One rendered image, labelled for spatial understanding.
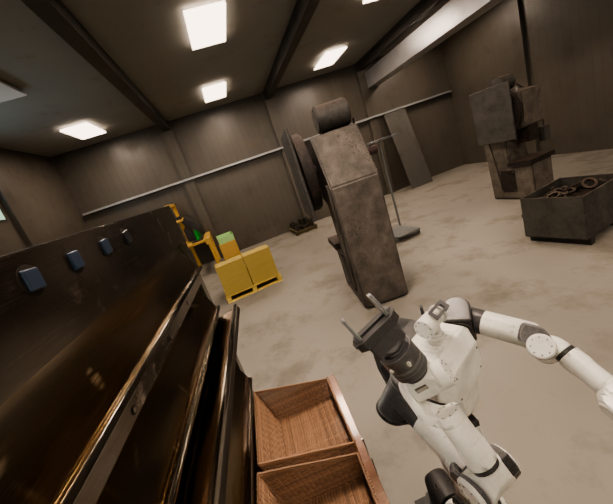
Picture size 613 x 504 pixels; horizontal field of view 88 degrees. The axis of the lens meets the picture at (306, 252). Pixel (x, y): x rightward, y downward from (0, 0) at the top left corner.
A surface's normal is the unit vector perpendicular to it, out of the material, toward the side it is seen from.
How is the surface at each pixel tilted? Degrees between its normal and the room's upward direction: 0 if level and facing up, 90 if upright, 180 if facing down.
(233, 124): 90
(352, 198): 93
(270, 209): 90
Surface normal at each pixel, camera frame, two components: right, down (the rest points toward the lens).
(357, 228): 0.13, 0.28
